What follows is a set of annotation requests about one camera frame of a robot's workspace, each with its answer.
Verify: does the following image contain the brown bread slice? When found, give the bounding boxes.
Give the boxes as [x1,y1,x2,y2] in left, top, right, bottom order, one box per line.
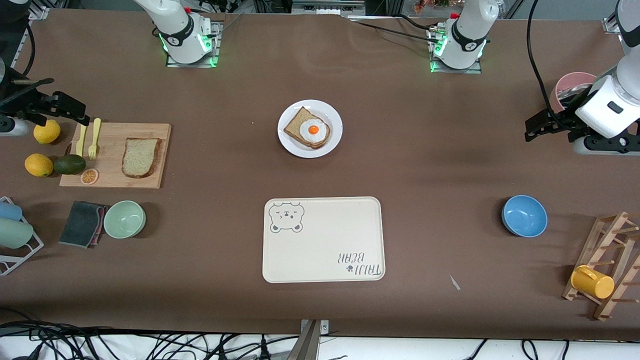
[121,137,162,179]
[283,106,332,150]

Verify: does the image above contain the white round plate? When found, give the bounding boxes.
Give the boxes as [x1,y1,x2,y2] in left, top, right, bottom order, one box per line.
[277,99,344,159]

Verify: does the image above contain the fried egg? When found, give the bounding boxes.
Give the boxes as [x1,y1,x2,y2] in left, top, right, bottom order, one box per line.
[299,118,328,146]

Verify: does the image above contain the yellow plastic fork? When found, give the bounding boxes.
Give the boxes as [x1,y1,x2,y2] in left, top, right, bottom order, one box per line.
[88,118,102,161]

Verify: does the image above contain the yellow lemon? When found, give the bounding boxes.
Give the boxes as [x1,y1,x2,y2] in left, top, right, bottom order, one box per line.
[24,153,54,178]
[33,119,62,145]

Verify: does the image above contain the metal spoon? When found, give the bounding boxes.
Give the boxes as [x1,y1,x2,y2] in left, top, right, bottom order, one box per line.
[559,85,592,108]

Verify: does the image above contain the pink bowl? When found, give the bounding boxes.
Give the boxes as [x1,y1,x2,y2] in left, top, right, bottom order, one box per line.
[549,72,599,114]

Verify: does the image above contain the wooden cutting board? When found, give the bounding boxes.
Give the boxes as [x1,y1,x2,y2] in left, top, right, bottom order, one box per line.
[59,122,172,190]

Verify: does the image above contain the green avocado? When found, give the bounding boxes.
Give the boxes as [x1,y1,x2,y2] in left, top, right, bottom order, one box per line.
[53,154,87,176]

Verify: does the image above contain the blue bowl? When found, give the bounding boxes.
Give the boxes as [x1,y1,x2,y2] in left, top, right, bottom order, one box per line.
[501,194,549,238]

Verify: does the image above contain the dark grey cloth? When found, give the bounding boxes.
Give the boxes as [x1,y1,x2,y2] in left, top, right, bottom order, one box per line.
[58,200,107,249]

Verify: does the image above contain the pink cloth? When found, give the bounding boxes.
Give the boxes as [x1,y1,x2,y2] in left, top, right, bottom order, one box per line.
[91,204,110,247]

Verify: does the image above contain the mint green bowl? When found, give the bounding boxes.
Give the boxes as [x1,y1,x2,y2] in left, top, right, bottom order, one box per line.
[103,200,147,239]

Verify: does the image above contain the light blue cup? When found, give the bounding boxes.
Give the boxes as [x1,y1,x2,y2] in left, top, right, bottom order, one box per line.
[0,201,23,222]

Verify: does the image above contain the wooden mug rack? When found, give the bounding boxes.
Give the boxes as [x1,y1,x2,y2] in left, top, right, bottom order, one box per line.
[561,211,640,322]

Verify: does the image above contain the pale green cup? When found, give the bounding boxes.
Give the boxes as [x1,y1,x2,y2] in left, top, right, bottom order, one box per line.
[0,218,34,250]

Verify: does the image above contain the yellow mug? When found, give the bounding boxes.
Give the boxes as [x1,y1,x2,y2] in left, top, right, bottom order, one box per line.
[570,265,615,300]

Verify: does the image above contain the cream tray with bear print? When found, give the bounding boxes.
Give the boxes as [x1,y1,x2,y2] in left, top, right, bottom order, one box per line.
[262,196,386,284]

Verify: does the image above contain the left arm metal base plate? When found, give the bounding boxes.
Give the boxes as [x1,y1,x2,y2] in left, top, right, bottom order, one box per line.
[427,25,483,75]

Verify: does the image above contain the aluminium frame profile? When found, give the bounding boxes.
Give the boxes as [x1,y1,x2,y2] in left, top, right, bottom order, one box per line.
[15,5,52,58]
[602,10,623,35]

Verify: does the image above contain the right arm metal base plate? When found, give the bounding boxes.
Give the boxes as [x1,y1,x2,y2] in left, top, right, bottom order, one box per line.
[165,19,223,69]

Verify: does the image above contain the white wire rack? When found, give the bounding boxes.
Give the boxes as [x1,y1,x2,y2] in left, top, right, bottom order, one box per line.
[0,196,45,277]

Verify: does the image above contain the black cable on table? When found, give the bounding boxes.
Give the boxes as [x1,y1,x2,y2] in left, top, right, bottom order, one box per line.
[350,17,441,45]

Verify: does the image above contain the tangled black cables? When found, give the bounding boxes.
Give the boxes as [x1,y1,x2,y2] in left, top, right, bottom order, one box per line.
[0,320,301,360]

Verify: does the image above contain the metal table edge bracket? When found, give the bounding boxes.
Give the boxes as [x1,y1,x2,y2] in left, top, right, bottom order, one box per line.
[299,319,331,360]

